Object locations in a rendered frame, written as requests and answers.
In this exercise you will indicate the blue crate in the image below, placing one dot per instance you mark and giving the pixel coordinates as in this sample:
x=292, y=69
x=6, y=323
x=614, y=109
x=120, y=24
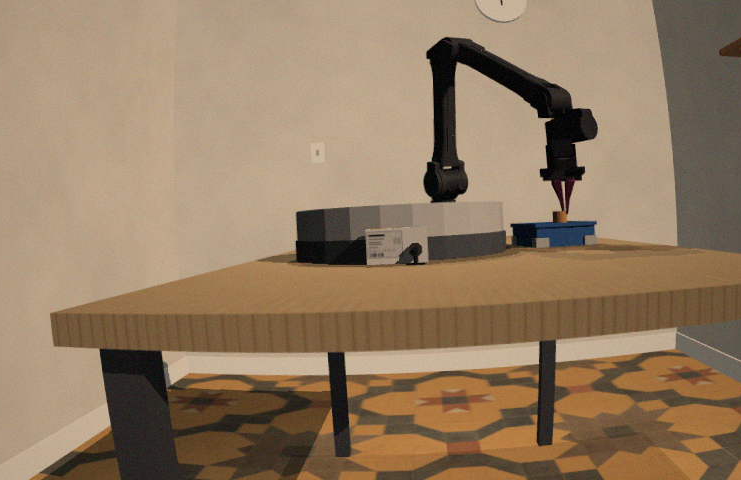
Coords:
x=549, y=234

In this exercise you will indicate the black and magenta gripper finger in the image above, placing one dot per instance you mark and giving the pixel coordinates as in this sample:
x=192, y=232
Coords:
x=569, y=184
x=557, y=185

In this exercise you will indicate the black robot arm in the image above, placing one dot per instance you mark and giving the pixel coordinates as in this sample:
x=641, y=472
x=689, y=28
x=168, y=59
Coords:
x=552, y=101

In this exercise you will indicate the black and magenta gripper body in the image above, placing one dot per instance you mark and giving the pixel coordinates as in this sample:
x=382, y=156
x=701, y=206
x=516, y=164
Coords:
x=556, y=174

